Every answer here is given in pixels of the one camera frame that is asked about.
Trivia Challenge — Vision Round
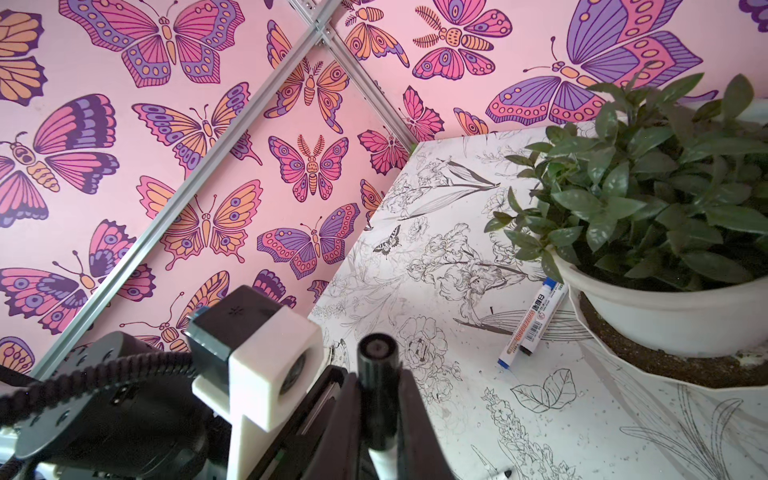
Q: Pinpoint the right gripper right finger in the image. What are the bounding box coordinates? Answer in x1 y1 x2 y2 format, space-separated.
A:
397 369 454 480

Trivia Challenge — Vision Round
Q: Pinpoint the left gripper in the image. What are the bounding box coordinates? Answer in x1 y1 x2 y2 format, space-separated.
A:
248 365 348 480

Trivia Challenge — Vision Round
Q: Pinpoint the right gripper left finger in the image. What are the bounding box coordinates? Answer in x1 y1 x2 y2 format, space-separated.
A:
303 373 362 480

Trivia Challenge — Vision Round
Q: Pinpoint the black cap top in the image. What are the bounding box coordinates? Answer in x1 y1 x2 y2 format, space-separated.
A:
357 333 400 451

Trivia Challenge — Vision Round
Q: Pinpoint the white marker cluster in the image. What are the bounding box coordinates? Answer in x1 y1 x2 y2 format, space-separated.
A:
486 469 514 480

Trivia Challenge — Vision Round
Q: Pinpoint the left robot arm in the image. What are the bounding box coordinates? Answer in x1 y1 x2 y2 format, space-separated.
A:
16 331 356 479

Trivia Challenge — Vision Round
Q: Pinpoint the white potted green plant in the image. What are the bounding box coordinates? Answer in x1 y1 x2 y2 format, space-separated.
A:
486 74 767 357

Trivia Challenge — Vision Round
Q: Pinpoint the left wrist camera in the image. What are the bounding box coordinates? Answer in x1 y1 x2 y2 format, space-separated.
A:
186 285 323 479

